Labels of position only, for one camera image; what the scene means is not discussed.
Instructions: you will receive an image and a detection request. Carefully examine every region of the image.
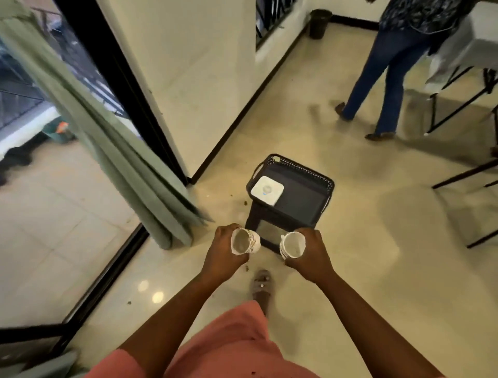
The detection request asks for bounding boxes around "person's left forearm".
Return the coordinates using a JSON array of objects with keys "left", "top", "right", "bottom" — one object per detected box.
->
[{"left": 117, "top": 271, "right": 229, "bottom": 378}]

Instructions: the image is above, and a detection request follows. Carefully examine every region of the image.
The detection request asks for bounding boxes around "person's grey sandal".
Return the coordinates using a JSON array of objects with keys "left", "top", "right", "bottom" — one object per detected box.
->
[{"left": 252, "top": 269, "right": 272, "bottom": 308}]

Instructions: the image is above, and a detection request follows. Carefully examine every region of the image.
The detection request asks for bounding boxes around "green curtain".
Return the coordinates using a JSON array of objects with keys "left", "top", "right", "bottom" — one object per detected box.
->
[{"left": 0, "top": 0, "right": 215, "bottom": 250}]

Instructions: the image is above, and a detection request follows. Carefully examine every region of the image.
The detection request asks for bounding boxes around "person's right hand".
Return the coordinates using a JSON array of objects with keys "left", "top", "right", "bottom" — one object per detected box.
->
[{"left": 285, "top": 228, "right": 336, "bottom": 286}]

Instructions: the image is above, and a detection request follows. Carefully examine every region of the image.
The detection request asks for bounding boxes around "person's pink dress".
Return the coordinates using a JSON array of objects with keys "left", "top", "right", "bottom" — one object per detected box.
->
[{"left": 84, "top": 300, "right": 320, "bottom": 378}]

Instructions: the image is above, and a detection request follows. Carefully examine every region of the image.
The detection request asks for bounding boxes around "black window grille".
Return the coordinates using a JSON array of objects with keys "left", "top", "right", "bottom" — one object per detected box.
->
[{"left": 255, "top": 0, "right": 298, "bottom": 50}]

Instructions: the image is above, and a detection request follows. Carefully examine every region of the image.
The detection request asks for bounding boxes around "white cup with patterned band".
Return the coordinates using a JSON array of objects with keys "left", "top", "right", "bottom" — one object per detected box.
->
[{"left": 231, "top": 228, "right": 261, "bottom": 255}]

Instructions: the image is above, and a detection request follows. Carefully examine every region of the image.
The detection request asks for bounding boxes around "black sliding door frame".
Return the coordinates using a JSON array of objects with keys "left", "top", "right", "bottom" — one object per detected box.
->
[{"left": 0, "top": 0, "right": 192, "bottom": 361}]

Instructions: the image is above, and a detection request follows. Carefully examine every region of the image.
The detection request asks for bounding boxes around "black plastic basket tray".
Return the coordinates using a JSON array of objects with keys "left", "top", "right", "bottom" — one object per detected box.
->
[{"left": 246, "top": 154, "right": 335, "bottom": 229}]

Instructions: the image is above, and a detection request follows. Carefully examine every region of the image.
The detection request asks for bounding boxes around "green bucket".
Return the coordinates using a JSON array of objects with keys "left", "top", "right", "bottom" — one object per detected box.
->
[{"left": 42, "top": 117, "right": 76, "bottom": 144}]

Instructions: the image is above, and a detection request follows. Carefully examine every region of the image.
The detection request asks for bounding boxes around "person's left hand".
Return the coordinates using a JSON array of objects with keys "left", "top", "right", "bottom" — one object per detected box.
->
[{"left": 199, "top": 224, "right": 249, "bottom": 285}]

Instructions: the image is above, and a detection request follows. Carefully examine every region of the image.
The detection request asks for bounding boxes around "black folding table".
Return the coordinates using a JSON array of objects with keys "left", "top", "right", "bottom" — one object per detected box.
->
[{"left": 424, "top": 66, "right": 498, "bottom": 250}]

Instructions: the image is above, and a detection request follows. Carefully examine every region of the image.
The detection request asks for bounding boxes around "black waste bin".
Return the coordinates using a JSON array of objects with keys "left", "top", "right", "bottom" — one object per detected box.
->
[{"left": 309, "top": 9, "right": 333, "bottom": 40}]

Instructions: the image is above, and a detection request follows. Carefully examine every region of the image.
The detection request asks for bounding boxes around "black plastic stool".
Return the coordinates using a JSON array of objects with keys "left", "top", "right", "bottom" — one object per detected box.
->
[{"left": 244, "top": 200, "right": 320, "bottom": 254}]

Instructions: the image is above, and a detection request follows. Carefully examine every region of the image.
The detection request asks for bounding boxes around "person's right forearm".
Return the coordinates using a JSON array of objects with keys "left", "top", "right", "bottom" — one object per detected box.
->
[{"left": 316, "top": 269, "right": 444, "bottom": 378}]

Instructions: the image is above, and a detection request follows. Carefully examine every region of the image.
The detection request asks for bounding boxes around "white square plate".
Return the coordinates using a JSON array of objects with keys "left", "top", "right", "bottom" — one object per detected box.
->
[{"left": 250, "top": 176, "right": 285, "bottom": 206}]

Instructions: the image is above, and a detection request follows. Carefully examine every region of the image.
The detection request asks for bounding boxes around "plain white cup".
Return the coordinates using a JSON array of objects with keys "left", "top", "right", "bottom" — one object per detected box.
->
[{"left": 279, "top": 231, "right": 307, "bottom": 260}]

